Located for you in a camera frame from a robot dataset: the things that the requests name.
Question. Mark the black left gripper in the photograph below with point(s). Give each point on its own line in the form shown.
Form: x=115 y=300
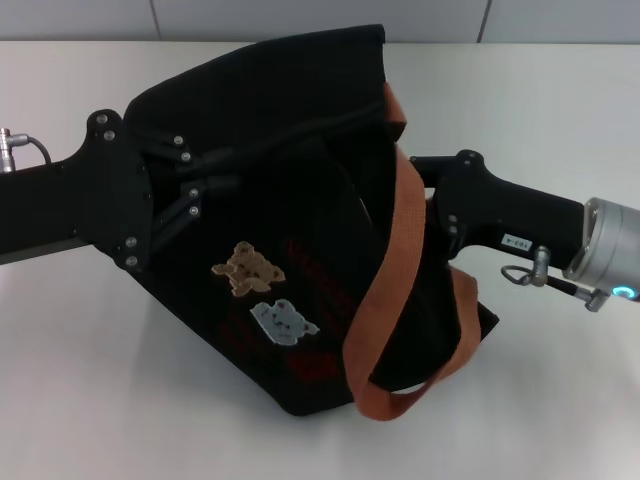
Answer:
x=75 y=205

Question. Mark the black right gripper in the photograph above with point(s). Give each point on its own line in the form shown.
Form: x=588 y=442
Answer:
x=510 y=215

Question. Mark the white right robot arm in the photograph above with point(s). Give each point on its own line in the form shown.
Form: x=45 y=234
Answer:
x=607 y=245

